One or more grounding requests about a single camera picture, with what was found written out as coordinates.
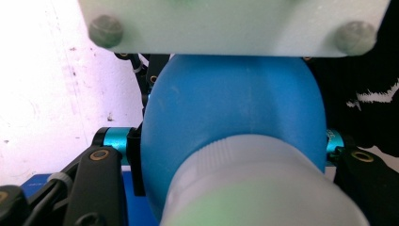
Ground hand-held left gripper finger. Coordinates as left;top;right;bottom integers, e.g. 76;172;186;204
126;122;147;198

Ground blue bottle with white cap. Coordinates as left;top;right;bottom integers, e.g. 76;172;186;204
139;54;372;226

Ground dark cloth with white print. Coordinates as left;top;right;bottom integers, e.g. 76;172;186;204
302;0;399;158

